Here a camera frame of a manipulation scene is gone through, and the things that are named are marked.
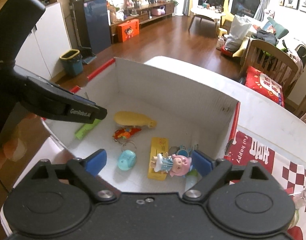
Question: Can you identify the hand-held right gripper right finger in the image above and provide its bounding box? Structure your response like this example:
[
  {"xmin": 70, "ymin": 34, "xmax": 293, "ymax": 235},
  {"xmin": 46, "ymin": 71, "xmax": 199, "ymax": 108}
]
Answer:
[{"xmin": 183, "ymin": 149, "xmax": 268, "ymax": 202}]

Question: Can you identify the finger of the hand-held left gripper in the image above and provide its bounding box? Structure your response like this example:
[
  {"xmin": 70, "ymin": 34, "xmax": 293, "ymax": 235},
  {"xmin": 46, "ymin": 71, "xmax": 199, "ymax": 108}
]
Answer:
[
  {"xmin": 92, "ymin": 106, "xmax": 108, "ymax": 124},
  {"xmin": 73, "ymin": 94, "xmax": 96, "ymax": 107}
]

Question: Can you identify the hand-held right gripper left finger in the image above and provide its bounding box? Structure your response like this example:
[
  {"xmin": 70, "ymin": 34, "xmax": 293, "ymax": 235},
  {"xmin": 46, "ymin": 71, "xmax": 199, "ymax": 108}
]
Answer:
[{"xmin": 28, "ymin": 149, "xmax": 118, "ymax": 204}]

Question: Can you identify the blue round charm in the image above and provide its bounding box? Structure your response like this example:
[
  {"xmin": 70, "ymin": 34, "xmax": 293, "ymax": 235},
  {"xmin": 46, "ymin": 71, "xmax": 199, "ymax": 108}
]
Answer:
[{"xmin": 168, "ymin": 145, "xmax": 194, "ymax": 159}]

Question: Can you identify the pink pig doll figure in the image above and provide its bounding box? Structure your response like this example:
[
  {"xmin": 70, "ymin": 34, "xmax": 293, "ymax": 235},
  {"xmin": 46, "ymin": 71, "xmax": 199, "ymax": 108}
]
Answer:
[{"xmin": 150, "ymin": 154, "xmax": 192, "ymax": 178}]

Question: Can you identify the teal keychain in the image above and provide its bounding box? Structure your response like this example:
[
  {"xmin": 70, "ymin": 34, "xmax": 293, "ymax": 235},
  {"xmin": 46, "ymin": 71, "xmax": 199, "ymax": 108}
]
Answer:
[{"xmin": 117, "ymin": 141, "xmax": 138, "ymax": 172}]

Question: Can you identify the red and orange toy keychain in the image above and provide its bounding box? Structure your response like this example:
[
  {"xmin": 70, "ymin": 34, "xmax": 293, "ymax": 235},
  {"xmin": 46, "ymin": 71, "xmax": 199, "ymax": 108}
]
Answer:
[{"xmin": 112, "ymin": 127, "xmax": 142, "ymax": 143}]

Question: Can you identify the yellow card packet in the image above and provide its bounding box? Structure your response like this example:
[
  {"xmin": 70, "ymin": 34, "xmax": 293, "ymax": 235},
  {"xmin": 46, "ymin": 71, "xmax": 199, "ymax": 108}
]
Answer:
[{"xmin": 147, "ymin": 137, "xmax": 170, "ymax": 181}]

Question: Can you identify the red and white cardboard box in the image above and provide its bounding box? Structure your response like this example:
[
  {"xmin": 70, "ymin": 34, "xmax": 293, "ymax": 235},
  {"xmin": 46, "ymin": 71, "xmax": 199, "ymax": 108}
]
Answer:
[{"xmin": 42, "ymin": 56, "xmax": 241, "ymax": 195}]

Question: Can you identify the person's left hand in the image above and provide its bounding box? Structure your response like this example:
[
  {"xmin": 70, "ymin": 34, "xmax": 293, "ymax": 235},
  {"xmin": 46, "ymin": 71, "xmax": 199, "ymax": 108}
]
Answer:
[{"xmin": 0, "ymin": 113, "xmax": 43, "ymax": 173}]

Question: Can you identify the teal trash bin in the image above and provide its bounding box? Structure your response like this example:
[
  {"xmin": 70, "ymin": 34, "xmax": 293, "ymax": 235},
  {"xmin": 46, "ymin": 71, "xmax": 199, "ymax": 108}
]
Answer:
[{"xmin": 60, "ymin": 49, "xmax": 84, "ymax": 78}]

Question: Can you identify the dark dustpan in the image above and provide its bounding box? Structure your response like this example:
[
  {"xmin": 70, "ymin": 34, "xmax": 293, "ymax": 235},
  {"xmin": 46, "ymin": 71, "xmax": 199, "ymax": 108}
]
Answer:
[{"xmin": 77, "ymin": 46, "xmax": 97, "ymax": 65}]

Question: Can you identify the white cabinet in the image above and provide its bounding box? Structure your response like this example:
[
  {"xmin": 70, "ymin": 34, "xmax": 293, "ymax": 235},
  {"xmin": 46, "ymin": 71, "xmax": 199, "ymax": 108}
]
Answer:
[{"xmin": 14, "ymin": 2, "xmax": 72, "ymax": 81}]

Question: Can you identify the red and white printed tablecloth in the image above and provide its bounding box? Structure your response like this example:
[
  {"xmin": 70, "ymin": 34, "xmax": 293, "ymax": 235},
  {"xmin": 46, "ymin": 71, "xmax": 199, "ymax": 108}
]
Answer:
[{"xmin": 224, "ymin": 127, "xmax": 306, "ymax": 240}]

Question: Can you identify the orange gift box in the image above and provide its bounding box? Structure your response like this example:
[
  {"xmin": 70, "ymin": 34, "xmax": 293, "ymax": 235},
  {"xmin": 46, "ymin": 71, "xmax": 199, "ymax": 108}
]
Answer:
[{"xmin": 117, "ymin": 19, "xmax": 140, "ymax": 43}]

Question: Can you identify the black water dispenser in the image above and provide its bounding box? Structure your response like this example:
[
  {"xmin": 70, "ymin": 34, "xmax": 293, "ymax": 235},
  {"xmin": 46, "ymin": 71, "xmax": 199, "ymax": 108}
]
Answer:
[{"xmin": 68, "ymin": 0, "xmax": 94, "ymax": 53}]

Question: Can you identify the red printed cushion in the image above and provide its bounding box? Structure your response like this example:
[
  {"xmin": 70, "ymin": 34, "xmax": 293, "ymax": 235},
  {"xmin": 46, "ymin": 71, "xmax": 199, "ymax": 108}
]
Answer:
[{"xmin": 244, "ymin": 66, "xmax": 286, "ymax": 108}]

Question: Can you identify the wooden TV cabinet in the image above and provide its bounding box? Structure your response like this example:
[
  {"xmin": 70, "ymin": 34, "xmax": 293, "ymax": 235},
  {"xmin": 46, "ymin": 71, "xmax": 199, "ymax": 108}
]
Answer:
[{"xmin": 109, "ymin": 1, "xmax": 175, "ymax": 43}]

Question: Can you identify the clear glass jar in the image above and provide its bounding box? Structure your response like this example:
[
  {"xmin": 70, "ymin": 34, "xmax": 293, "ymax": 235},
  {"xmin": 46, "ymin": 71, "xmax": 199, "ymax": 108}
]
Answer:
[{"xmin": 289, "ymin": 185, "xmax": 306, "ymax": 209}]

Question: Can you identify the purple plush toy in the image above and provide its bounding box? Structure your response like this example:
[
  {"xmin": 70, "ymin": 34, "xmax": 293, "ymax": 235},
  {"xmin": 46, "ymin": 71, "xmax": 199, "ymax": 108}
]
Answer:
[{"xmin": 151, "ymin": 6, "xmax": 166, "ymax": 16}]

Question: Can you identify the wooden slatted chair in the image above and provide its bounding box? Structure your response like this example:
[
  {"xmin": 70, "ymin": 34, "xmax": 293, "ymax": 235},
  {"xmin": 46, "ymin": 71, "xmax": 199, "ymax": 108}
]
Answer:
[{"xmin": 240, "ymin": 39, "xmax": 304, "ymax": 98}]

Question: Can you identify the white plastic bag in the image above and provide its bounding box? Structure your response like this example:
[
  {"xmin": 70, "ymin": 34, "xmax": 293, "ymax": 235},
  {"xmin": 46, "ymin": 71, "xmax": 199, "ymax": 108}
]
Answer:
[{"xmin": 225, "ymin": 15, "xmax": 252, "ymax": 53}]

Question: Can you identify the round wooden coffee table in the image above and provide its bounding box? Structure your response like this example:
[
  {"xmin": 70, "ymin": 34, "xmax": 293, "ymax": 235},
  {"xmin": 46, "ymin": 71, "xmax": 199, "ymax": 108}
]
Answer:
[{"xmin": 188, "ymin": 6, "xmax": 226, "ymax": 32}]

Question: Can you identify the sofa with clothes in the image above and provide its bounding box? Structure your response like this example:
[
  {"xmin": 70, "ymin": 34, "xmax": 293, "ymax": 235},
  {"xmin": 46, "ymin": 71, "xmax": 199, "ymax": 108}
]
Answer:
[{"xmin": 243, "ymin": 17, "xmax": 306, "ymax": 64}]

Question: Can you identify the yellow giraffe toy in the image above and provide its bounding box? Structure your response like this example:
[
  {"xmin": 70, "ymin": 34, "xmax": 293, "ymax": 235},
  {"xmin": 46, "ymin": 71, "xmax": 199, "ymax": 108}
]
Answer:
[{"xmin": 220, "ymin": 0, "xmax": 235, "ymax": 27}]

